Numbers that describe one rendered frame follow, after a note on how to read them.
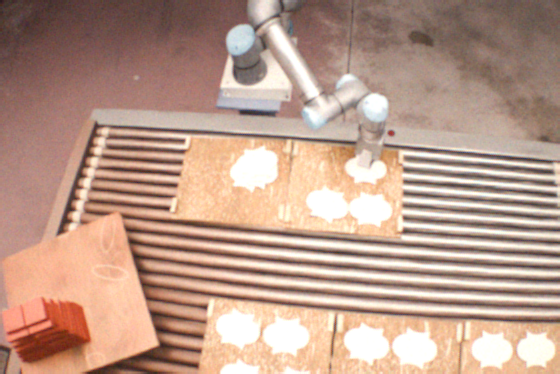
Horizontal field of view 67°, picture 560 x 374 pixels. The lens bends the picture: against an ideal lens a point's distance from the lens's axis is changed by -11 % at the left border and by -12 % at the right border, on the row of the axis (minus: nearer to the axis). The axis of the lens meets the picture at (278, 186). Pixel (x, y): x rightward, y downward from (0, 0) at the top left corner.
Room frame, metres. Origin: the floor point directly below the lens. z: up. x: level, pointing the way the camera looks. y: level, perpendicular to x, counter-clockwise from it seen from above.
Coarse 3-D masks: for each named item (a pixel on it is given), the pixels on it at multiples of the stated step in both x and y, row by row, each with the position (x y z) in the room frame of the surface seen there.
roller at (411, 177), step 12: (96, 156) 1.10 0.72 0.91; (108, 156) 1.09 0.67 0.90; (120, 156) 1.08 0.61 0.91; (132, 156) 1.07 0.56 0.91; (144, 156) 1.05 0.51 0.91; (156, 156) 1.04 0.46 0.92; (168, 156) 1.03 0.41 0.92; (180, 156) 1.02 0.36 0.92; (408, 180) 0.77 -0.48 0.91; (420, 180) 0.76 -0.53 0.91; (432, 180) 0.75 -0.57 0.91; (444, 180) 0.74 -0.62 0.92; (456, 180) 0.73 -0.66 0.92; (468, 180) 0.72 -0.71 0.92; (480, 180) 0.71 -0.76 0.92; (492, 180) 0.70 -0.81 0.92; (504, 180) 0.70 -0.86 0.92; (528, 192) 0.63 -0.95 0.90; (540, 192) 0.62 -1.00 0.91; (552, 192) 0.61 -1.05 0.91
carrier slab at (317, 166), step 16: (304, 144) 0.97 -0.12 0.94; (304, 160) 0.91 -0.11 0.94; (320, 160) 0.89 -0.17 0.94; (336, 160) 0.88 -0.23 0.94; (384, 160) 0.85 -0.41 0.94; (304, 176) 0.84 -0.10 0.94; (320, 176) 0.83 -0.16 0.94; (336, 176) 0.82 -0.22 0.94; (384, 176) 0.79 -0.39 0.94; (400, 176) 0.78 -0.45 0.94; (304, 192) 0.77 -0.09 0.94; (352, 192) 0.74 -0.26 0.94; (368, 192) 0.73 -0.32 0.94; (384, 192) 0.72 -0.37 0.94; (400, 192) 0.71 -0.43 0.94; (304, 208) 0.71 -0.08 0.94; (400, 208) 0.65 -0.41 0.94; (288, 224) 0.66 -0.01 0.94; (304, 224) 0.65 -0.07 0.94; (320, 224) 0.64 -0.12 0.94; (336, 224) 0.63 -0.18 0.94; (352, 224) 0.62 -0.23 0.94; (368, 224) 0.61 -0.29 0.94; (384, 224) 0.60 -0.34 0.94
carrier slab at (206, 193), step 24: (192, 144) 1.06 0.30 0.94; (216, 144) 1.04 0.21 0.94; (240, 144) 1.02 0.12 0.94; (264, 144) 1.00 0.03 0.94; (192, 168) 0.95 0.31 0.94; (216, 168) 0.93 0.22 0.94; (288, 168) 0.88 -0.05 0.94; (192, 192) 0.85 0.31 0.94; (216, 192) 0.83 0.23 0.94; (240, 192) 0.82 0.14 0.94; (264, 192) 0.80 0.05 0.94; (192, 216) 0.75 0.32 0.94; (216, 216) 0.73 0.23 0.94; (240, 216) 0.72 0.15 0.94; (264, 216) 0.71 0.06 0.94
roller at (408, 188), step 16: (96, 160) 1.07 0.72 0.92; (112, 160) 1.06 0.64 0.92; (128, 160) 1.05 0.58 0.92; (416, 192) 0.71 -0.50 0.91; (432, 192) 0.70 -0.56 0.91; (448, 192) 0.69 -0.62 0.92; (464, 192) 0.68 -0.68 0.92; (480, 192) 0.66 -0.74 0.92; (496, 192) 0.65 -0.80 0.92; (512, 192) 0.64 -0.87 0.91
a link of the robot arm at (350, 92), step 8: (344, 80) 0.94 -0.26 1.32; (352, 80) 0.94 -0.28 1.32; (360, 80) 0.94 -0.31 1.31; (344, 88) 0.91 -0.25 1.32; (352, 88) 0.91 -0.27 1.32; (360, 88) 0.90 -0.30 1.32; (336, 96) 0.89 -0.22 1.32; (344, 96) 0.88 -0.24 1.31; (352, 96) 0.88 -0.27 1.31; (360, 96) 0.87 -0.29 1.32; (344, 104) 0.86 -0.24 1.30; (352, 104) 0.87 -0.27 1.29; (344, 112) 0.86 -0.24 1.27
